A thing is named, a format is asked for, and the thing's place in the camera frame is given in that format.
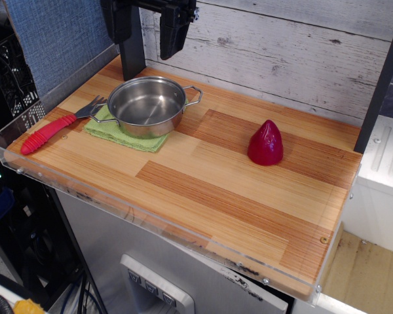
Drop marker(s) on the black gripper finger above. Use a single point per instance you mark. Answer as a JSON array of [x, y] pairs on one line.
[[117, 16], [175, 19]]

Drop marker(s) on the stainless steel pot with handles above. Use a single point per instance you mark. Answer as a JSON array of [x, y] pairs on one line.
[[149, 107]]

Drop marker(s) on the green folded cloth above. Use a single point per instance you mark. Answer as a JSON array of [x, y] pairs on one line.
[[110, 131]]

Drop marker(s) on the black plastic crate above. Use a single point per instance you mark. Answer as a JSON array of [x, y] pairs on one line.
[[17, 88]]

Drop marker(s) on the red strawberry-shaped toy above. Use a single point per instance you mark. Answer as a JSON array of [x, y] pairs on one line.
[[265, 147]]

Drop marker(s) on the clear acrylic table guard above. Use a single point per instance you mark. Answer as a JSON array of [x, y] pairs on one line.
[[199, 212]]

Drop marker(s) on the silver toy dispenser panel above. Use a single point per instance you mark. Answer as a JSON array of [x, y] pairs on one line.
[[151, 292]]

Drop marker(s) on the dark grey left post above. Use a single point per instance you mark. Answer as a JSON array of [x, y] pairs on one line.
[[132, 50]]

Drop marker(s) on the dark grey post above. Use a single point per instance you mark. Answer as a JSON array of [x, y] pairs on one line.
[[132, 50], [376, 103]]

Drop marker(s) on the red-handled toy fork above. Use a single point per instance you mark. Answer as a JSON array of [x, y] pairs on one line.
[[38, 138]]

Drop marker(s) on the dark grey right post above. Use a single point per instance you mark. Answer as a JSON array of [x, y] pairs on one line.
[[376, 103]]

